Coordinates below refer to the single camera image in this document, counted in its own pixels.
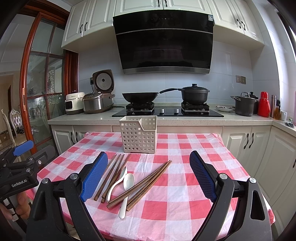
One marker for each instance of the white small cooker appliance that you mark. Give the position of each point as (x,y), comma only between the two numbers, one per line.
(74,103)

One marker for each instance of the lower white kitchen cabinets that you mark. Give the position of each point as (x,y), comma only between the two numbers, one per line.
(267,153)

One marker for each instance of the black range hood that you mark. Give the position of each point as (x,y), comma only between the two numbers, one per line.
(164,41)

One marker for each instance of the white ceramic spoon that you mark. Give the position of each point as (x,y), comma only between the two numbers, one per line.
(128,182)
(121,178)

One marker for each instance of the white plate with food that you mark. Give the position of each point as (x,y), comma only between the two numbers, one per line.
(224,109)

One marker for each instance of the black gas cooktop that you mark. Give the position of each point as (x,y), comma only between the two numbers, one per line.
(185,109)

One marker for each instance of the person's left hand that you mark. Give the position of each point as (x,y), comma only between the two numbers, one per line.
(22,209)

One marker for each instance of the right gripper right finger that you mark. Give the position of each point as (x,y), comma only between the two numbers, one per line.
(250,221)

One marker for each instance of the white perforated utensil basket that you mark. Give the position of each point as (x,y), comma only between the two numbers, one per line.
(139,134)

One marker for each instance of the steel thermos bottle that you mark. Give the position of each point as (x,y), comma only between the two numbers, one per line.
(273,104)

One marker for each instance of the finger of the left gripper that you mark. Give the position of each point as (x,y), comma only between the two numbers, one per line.
(22,148)

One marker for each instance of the wall power socket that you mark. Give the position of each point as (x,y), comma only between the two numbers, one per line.
(241,79)

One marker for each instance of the red thermos jug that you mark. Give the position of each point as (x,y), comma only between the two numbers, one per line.
(263,105)

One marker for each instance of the oil bottle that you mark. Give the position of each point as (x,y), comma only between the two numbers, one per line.
(277,111)

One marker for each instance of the grey stock pot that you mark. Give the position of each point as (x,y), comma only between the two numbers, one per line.
(244,104)

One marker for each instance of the upper right white cabinet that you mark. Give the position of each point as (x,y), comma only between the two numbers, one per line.
(235,24)

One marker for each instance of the silver open rice cooker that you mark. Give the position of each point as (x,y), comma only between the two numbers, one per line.
(102,99)

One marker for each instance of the black wok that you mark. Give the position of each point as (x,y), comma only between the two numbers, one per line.
(144,97)

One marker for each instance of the red white checkered tablecloth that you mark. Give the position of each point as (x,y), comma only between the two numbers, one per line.
(175,207)

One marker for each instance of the black lidded pot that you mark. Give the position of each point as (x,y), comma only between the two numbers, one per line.
(194,94)

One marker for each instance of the wooden chopstick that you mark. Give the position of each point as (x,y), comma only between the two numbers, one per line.
(105,177)
(138,196)
(138,189)
(113,179)
(121,168)
(135,187)
(117,162)

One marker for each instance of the upper left white cabinet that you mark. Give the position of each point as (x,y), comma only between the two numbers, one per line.
(88,20)

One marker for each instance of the red framed glass door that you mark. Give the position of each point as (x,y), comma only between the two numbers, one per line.
(48,72)

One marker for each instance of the white cabinet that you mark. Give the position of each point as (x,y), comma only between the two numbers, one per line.
(235,24)
(88,20)

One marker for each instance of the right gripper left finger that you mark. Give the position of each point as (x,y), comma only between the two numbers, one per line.
(46,220)

